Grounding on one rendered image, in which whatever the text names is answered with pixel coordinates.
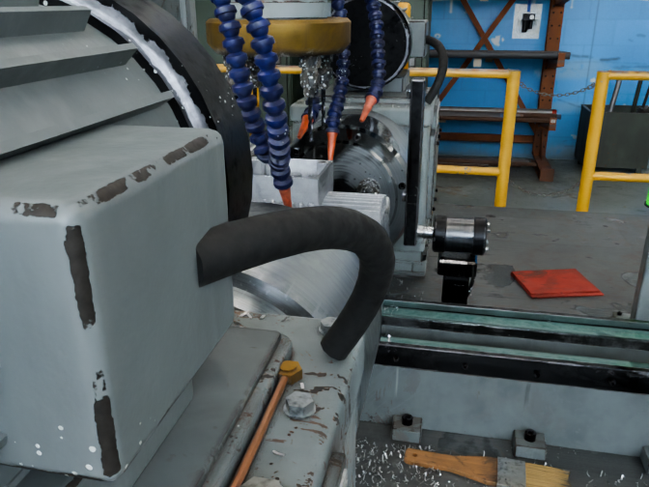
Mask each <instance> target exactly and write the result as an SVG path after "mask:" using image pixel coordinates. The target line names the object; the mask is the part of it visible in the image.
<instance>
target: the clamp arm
mask: <svg viewBox="0 0 649 487"><path fill-rule="evenodd" d="M425 92H426V78H425V77H414V78H413V79H412V80H411V83H410V89H407V100H410V103H409V144H408V165H407V185H406V190H403V193H402V201H404V202H405V201H406V206H405V227H404V245H408V246H416V242H417V240H418V239H423V238H422V237H418V239H417V234H418V235H422V234H423V232H422V231H419V230H418V229H423V225H419V223H418V215H419V197H420V180H421V161H422V144H423V127H424V109H425ZM418 225H419V226H418Z"/></svg>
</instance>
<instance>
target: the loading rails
mask: <svg viewBox="0 0 649 487"><path fill-rule="evenodd" d="M393 304H394V305H395V306H396V307H395V306H394V305H393ZM390 305H391V307H390ZM392 305H393V306H392ZM387 306H388V309H385V310H386V311H389V312H386V311H385V310H383V309H384V308H387ZM397 306H398V310H397ZM389 307H390V308H389ZM393 308H395V309H393ZM389 309H390V310H389ZM392 310H394V311H393V312H392ZM391 312H392V313H391ZM381 314H382V326H381V334H382V337H381V340H380V344H379V347H378V351H377V355H376V359H375V363H374V367H373V371H372V375H371V379H370V383H369V386H368V390H367V394H366V398H365V402H364V406H363V410H362V414H361V418H360V421H368V422H376V423H382V424H390V425H392V427H391V440H393V441H400V442H407V443H415V444H420V442H421V433H422V429H427V430H435V431H442V432H450V433H457V434H465V435H472V436H479V437H487V438H495V439H502V440H509V441H512V445H513V453H514V456H516V457H521V458H528V459H536V460H545V459H546V454H547V445H553V446H561V447H568V448H575V449H583V450H590V451H598V452H605V453H612V454H620V455H628V456H634V457H640V459H641V462H642V465H643V467H644V470H645V472H646V473H647V474H649V321H644V320H634V319H623V318H611V317H601V316H590V315H579V314H569V313H558V312H548V311H537V310H526V309H515V308H504V307H493V306H483V305H472V304H461V303H451V302H440V301H419V300H408V299H397V298H387V297H385V298H384V300H383V306H382V311H381ZM386 333H387V334H386ZM388 334H390V338H389V340H390V341H391V342H388V339H387V338H388ZM384 335H385V337H383V336H384ZM386 335H387V336H386Z"/></svg>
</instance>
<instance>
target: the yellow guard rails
mask: <svg viewBox="0 0 649 487"><path fill-rule="evenodd" d="M275 67H276V68H277V69H279V70H280V72H281V73H294V74H301V68H299V67H298V66H289V65H276V66H275ZM437 70H438V68H409V76H432V77H436V76H437ZM445 77H473V78H507V86H506V96H505V104H504V114H503V123H502V133H501V141H500V151H499V161H498V167H477V166H457V165H438V166H437V173H445V174H464V175H483V176H497V179H496V188H495V198H494V206H495V207H506V199H507V190H508V181H509V173H510V164H511V155H512V147H513V138H514V129H515V122H516V113H517V104H518V95H519V87H520V78H521V71H520V70H509V69H508V70H495V69H447V72H446V76H445ZM610 80H649V72H646V71H612V70H609V71H597V76H596V83H595V89H594V96H593V101H592V108H591V114H590V121H589V127H588V133H587V139H586V146H585V153H584V159H583V166H582V171H581V178H580V186H579V191H578V202H577V208H576V212H588V208H589V202H590V196H591V190H592V184H593V181H613V182H633V183H649V174H636V173H614V172H596V171H595V166H596V160H597V154H598V148H599V142H600V136H601V129H602V123H603V118H604V112H605V106H606V99H607V88H608V83H609V81H610Z"/></svg>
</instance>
